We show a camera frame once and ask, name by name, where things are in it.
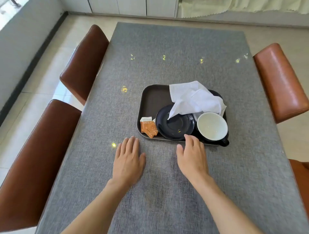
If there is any light brown leather chair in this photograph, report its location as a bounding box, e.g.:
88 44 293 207
253 43 309 124
288 158 309 217

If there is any low window with white frame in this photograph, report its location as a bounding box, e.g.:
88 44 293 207
0 0 29 31

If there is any person's left forearm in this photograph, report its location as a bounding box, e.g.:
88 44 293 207
60 178 133 234

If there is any black cup white inside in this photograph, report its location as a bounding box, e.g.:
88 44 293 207
196 112 230 147

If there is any person's left hand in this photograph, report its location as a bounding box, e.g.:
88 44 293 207
112 136 146 186

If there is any black saucer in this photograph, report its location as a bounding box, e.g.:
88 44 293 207
155 104 195 141

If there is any grey cloth-covered table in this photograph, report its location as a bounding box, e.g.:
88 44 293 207
35 22 309 234

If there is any dark brown tray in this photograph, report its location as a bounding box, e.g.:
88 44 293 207
136 84 230 146

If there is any dark brown leather chair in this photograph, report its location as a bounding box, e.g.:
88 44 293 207
60 24 109 106
0 99 82 233

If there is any person's right hand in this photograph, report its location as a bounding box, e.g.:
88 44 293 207
176 134 211 185

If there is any white cabinet counter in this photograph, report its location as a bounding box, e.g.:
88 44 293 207
60 0 309 27

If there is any orange sugar packet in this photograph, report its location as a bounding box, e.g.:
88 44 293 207
145 119 159 139
140 116 153 133

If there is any person's right forearm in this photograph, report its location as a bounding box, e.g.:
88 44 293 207
192 172 264 234

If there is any white cloth napkin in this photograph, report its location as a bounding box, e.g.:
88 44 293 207
167 81 227 121

